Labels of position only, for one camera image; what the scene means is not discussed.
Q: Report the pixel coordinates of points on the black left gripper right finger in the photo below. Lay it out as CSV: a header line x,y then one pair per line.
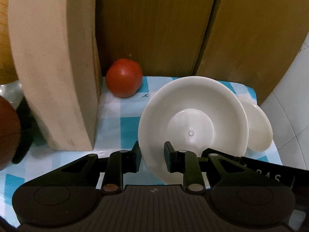
x,y
188,164

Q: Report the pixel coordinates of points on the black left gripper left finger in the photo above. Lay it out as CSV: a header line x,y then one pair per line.
x,y
116,165

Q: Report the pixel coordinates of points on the cream bowl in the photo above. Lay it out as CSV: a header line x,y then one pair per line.
x,y
192,113
260,130

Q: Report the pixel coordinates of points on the blue white checkered tablecloth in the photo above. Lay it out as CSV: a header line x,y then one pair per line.
x,y
117,128

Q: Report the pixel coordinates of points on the red tomato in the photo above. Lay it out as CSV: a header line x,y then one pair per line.
x,y
124,78

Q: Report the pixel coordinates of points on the red yellow apple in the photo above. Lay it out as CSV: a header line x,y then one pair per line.
x,y
10,132

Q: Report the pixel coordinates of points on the steel pot with lid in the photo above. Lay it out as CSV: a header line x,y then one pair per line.
x,y
13,93

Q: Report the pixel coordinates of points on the yellow pomelo in net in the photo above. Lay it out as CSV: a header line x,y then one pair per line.
x,y
8,72

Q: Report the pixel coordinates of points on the wooden chopping block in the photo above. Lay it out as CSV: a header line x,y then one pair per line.
x,y
54,50

